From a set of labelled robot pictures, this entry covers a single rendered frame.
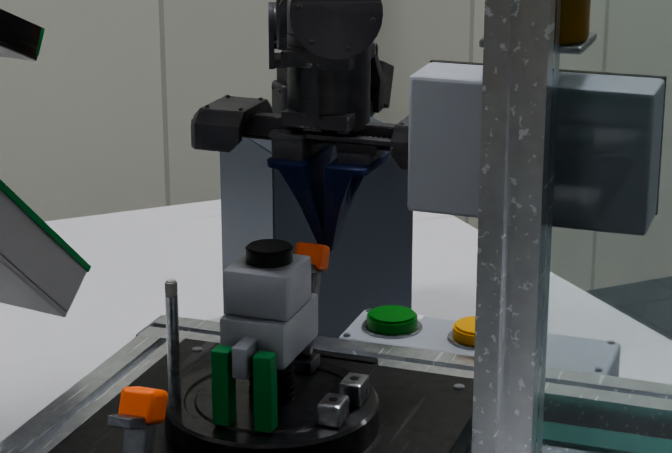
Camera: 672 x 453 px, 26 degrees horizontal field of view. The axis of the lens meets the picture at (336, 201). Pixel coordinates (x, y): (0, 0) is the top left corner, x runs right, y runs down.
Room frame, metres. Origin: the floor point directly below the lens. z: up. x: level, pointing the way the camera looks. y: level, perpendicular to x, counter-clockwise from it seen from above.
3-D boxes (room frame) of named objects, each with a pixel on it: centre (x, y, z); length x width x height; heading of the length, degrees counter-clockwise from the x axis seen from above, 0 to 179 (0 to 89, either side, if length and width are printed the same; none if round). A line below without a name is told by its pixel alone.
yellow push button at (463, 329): (1.05, -0.11, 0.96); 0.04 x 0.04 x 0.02
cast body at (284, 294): (0.86, 0.05, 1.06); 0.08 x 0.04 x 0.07; 161
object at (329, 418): (0.84, 0.00, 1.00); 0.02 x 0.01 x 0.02; 160
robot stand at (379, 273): (1.32, 0.02, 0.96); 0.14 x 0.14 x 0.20; 24
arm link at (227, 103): (0.98, 0.00, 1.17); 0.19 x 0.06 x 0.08; 70
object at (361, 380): (0.87, -0.01, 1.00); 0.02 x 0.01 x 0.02; 160
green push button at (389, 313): (1.07, -0.04, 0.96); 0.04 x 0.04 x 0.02
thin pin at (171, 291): (0.86, 0.10, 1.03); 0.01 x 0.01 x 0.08
